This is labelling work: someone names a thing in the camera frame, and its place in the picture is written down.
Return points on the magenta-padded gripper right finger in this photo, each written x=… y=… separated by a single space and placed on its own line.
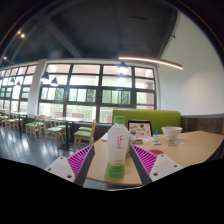
x=163 y=166

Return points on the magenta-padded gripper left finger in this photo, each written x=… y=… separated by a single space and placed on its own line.
x=58 y=168

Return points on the white green-capped drink bottle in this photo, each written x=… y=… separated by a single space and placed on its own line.
x=117 y=146

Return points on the small white flat card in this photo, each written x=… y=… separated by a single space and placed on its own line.
x=156 y=142

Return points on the white paper napkin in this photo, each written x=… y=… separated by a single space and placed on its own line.
x=178 y=142

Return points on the small blue-capped bottle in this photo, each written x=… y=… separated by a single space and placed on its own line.
x=156 y=135

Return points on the white ceramic bowl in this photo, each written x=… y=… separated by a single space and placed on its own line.
x=172 y=132

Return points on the dark flat phone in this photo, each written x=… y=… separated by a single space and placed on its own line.
x=137 y=140

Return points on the group of green-seated wooden chairs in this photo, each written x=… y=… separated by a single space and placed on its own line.
x=83 y=134

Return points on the black-framed picture tablet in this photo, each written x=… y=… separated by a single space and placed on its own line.
x=140 y=129

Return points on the green upholstered bench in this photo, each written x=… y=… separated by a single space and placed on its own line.
x=166 y=118

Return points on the wooden dining table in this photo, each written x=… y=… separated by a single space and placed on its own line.
x=68 y=119

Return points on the white paper sheets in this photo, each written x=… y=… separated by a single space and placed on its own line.
x=104 y=137

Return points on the large black-framed window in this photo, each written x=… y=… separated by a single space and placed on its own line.
x=15 y=93
x=83 y=95

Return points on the long linear ceiling light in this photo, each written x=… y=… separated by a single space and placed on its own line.
x=150 y=60

